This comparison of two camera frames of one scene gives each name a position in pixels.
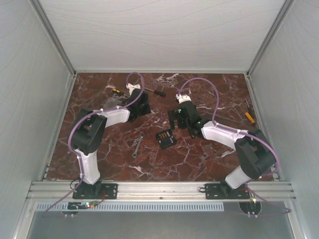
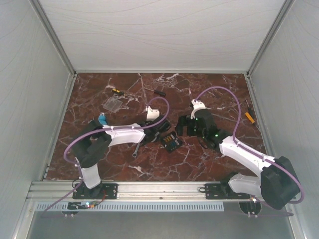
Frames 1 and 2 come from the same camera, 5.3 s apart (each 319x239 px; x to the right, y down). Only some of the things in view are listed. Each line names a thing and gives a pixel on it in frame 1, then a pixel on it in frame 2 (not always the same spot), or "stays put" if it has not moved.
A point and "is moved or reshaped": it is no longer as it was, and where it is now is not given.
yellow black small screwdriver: (117, 91) stays put
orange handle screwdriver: (249, 117) stays put
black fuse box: (165, 139) is moved or reshaped
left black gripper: (147, 109) → (148, 123)
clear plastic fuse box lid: (111, 102) stays put
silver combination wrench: (134, 154) stays put
